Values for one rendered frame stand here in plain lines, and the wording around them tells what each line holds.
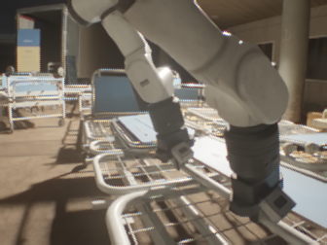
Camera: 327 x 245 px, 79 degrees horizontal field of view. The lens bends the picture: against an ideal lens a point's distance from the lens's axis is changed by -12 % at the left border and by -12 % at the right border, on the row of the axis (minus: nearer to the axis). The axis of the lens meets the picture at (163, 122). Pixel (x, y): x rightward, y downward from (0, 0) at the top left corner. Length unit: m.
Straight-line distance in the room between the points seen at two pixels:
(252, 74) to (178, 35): 0.09
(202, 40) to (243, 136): 0.15
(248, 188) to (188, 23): 0.26
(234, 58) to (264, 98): 0.06
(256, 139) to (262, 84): 0.09
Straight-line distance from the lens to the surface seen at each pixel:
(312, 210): 0.53
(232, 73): 0.26
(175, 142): 0.61
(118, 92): 2.10
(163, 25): 0.24
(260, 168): 0.36
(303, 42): 5.40
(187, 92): 3.58
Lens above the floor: 0.87
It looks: 11 degrees down
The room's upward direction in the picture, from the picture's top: 3 degrees clockwise
